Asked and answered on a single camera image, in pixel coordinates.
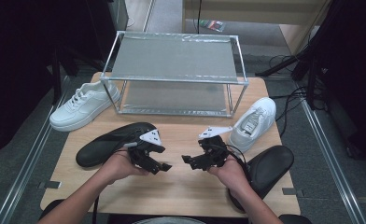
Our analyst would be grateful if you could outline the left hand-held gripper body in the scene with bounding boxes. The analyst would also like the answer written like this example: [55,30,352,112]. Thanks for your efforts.
[123,128,162,168]

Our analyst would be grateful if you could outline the right hand-held gripper cable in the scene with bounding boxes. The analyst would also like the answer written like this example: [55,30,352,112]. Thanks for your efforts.
[221,144,254,213]

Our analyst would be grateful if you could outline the left hand-held gripper cable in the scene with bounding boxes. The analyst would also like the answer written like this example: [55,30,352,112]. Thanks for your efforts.
[91,148,133,224]

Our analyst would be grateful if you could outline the black hanging cable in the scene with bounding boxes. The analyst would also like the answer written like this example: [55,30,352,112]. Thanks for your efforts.
[196,0,203,34]

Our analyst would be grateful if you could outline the colourful packet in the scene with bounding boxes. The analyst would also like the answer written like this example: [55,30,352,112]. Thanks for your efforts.
[199,19,226,33]

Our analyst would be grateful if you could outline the black shoe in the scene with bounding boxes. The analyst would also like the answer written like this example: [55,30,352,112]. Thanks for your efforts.
[227,145,295,213]
[76,121,158,168]

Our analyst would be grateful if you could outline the light wooden cabinet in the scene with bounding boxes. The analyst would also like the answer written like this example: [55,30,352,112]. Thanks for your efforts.
[181,0,331,55]

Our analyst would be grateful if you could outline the black curtain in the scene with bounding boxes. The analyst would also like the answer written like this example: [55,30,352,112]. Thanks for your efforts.
[308,0,366,166]
[0,0,117,160]

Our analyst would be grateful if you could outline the black tripod stand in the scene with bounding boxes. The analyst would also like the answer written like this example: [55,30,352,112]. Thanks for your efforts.
[255,46,319,78]

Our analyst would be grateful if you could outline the person's left hand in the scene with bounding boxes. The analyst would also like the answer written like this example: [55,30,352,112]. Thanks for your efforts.
[101,150,149,185]

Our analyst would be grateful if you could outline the metal shoe rack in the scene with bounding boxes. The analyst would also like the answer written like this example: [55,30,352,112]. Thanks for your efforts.
[100,30,250,119]

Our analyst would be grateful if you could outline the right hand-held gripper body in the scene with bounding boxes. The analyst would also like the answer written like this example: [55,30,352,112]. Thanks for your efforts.
[198,125,233,171]

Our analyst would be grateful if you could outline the black floor cables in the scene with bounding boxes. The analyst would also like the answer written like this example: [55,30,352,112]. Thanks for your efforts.
[268,54,310,138]

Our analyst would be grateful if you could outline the person's grey clothing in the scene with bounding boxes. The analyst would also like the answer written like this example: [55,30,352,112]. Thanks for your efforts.
[131,217,205,224]

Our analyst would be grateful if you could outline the hand-held gripper cable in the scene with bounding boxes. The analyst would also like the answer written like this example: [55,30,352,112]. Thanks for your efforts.
[221,144,254,213]
[91,148,133,224]

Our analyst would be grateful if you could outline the black metal stand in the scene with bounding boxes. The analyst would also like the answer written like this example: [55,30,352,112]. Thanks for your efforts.
[51,46,79,105]

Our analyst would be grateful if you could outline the grey table bracket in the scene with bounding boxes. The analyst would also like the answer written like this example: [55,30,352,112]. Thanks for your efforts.
[37,180,63,189]
[282,187,305,198]

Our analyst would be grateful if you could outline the person's right hand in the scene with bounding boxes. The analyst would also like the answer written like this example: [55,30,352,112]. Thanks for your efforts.
[207,157,250,194]

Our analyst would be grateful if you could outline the white sneaker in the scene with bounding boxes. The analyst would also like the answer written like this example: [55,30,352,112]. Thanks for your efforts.
[49,79,121,133]
[227,96,277,154]

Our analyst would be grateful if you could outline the metal floor rail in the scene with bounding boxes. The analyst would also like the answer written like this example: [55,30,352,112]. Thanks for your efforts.
[294,80,366,224]
[0,76,72,224]

